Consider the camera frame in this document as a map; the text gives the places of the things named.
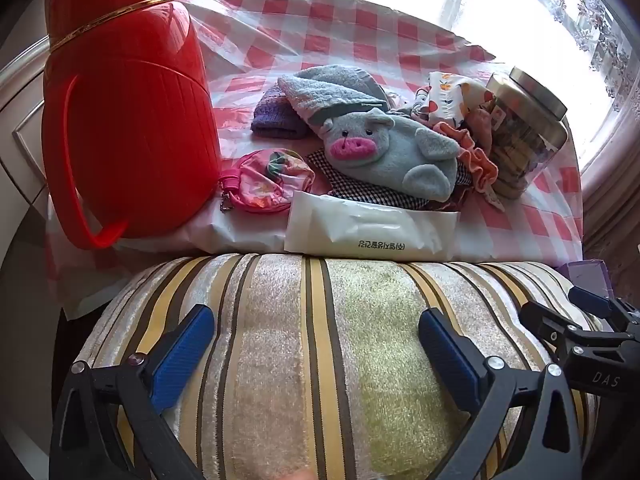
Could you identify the purple cardboard box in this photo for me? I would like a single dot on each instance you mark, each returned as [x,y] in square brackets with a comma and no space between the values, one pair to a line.
[587,275]

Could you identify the white wipes packet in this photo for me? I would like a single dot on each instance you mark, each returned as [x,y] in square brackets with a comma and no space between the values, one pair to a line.
[370,230]

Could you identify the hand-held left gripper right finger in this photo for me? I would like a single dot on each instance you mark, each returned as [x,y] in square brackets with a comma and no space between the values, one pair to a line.
[452,355]

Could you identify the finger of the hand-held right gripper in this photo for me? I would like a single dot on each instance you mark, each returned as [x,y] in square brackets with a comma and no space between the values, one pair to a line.
[547,325]
[590,300]

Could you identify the striped velvet cushion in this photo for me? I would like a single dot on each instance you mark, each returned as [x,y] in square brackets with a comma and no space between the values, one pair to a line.
[325,335]

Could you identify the houndstooth cloth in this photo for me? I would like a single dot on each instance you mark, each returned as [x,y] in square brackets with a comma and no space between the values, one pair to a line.
[360,192]

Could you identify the purple towel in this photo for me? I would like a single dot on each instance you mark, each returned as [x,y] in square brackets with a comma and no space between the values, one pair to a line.
[275,120]

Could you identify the white cabinet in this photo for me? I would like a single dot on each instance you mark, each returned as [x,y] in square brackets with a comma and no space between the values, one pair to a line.
[20,135]

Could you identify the grey plush pig pouch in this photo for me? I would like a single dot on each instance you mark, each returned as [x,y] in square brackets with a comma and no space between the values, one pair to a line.
[390,150]

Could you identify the grey-blue towel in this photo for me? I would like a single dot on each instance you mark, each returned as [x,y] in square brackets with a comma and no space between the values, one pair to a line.
[330,90]

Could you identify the pink scrunchie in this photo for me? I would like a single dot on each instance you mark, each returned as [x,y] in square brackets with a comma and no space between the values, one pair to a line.
[475,160]

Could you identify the red plastic thermos jug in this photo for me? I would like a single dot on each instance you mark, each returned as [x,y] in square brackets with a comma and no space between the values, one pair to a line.
[130,110]

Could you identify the glass jar with metal lid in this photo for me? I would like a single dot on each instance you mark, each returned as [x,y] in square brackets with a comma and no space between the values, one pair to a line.
[525,135]

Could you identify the white lace curtain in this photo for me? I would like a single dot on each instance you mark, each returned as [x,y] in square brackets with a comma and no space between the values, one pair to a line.
[575,10]

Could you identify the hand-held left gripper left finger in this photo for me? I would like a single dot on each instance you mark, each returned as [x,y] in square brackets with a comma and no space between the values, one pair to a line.
[182,355]

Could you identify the red white checkered tablecloth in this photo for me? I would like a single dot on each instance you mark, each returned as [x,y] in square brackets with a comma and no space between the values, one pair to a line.
[350,25]

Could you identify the pink floral coin purse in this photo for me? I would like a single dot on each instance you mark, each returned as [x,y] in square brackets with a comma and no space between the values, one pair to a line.
[265,180]

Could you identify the mauve drape curtain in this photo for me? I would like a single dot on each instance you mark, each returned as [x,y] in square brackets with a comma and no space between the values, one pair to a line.
[610,185]

